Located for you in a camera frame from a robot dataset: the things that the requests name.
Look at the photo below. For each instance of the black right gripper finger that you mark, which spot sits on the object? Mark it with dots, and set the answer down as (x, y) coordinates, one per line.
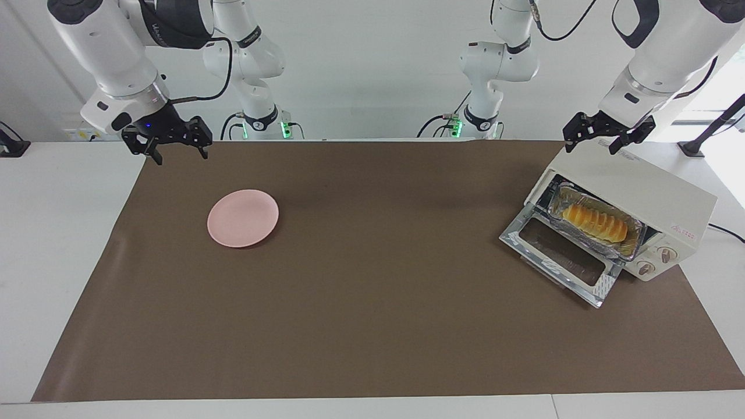
(157, 156)
(204, 151)

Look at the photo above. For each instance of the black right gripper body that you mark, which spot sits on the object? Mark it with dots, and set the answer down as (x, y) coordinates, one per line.
(163, 125)

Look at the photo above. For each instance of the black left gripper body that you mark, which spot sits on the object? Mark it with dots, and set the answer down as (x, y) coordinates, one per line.
(599, 123)

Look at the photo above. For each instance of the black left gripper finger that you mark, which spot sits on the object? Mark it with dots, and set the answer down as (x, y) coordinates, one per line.
(568, 145)
(616, 145)

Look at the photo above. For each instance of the yellow ridged bread loaf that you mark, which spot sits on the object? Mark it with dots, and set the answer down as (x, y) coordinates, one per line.
(593, 222)

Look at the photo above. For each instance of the aluminium foil tray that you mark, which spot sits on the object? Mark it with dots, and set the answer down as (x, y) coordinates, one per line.
(631, 247)

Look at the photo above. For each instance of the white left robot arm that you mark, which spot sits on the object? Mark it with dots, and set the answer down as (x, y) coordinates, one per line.
(669, 58)

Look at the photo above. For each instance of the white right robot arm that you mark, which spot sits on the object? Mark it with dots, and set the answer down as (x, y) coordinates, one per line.
(110, 46)

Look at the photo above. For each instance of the cream toaster oven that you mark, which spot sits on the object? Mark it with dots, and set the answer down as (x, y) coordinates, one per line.
(657, 192)

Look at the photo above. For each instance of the cream oven knob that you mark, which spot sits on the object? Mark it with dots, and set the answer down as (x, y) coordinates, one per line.
(646, 268)
(667, 254)

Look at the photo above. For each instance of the glass oven door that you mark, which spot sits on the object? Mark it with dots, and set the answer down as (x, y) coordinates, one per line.
(608, 283)

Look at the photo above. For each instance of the pink round plate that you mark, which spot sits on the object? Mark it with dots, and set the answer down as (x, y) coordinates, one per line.
(242, 218)

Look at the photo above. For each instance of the brown table mat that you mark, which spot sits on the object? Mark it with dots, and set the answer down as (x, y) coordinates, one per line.
(291, 326)

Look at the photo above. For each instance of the black long-armed camera stand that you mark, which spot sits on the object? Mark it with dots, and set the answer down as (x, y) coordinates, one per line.
(692, 148)

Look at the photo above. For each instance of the white wall socket box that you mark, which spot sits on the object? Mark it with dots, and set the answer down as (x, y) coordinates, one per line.
(78, 135)

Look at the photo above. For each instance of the black short camera stand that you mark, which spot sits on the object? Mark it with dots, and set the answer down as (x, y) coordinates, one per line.
(11, 148)

